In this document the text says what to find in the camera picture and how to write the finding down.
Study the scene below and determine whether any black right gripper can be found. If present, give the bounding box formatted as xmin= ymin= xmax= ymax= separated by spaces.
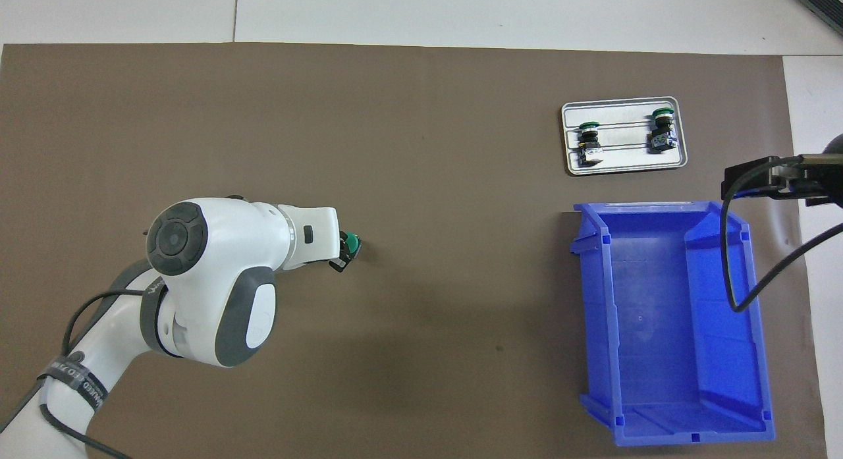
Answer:
xmin=722 ymin=134 xmax=843 ymax=206

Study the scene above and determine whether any brown table mat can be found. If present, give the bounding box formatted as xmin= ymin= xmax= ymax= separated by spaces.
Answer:
xmin=0 ymin=43 xmax=828 ymax=459

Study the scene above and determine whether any grey metal tray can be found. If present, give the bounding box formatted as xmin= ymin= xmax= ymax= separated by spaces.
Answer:
xmin=560 ymin=96 xmax=689 ymax=177

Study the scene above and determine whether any grey ribbed device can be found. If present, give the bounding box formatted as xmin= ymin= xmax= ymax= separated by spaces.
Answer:
xmin=794 ymin=0 xmax=843 ymax=29

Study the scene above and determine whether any blue plastic storage bin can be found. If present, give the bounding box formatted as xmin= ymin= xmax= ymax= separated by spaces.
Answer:
xmin=570 ymin=201 xmax=776 ymax=448

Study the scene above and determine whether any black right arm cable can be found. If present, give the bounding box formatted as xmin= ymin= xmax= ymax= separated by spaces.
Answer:
xmin=719 ymin=155 xmax=843 ymax=313

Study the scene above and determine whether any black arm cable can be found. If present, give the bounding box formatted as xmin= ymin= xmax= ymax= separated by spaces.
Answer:
xmin=719 ymin=155 xmax=843 ymax=313
xmin=0 ymin=284 xmax=165 ymax=459

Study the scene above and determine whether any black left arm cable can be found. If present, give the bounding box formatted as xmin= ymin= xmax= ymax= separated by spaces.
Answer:
xmin=0 ymin=284 xmax=165 ymax=459

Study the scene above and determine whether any black left arm cable strap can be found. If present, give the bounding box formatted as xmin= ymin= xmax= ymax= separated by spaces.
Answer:
xmin=36 ymin=357 xmax=109 ymax=414

